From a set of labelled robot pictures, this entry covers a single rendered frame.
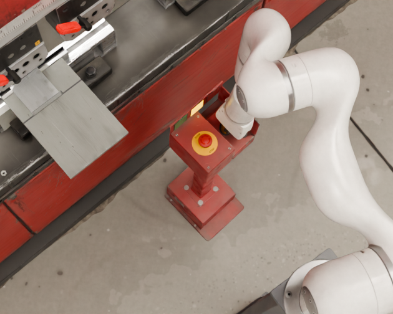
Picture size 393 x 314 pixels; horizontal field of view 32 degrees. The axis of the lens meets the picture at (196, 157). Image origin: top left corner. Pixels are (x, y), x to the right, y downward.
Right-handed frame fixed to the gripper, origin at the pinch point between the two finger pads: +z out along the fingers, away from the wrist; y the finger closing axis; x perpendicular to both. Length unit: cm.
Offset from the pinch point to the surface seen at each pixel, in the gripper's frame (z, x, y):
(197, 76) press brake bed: 19.4, 9.9, -21.3
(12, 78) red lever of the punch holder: -42, -42, -36
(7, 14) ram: -58, -36, -40
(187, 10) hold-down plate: -13.9, 9.9, -30.8
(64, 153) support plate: -24, -43, -19
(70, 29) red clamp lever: -45, -26, -35
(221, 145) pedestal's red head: -4.3, -6.7, 2.6
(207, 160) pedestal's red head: -4.3, -12.7, 3.1
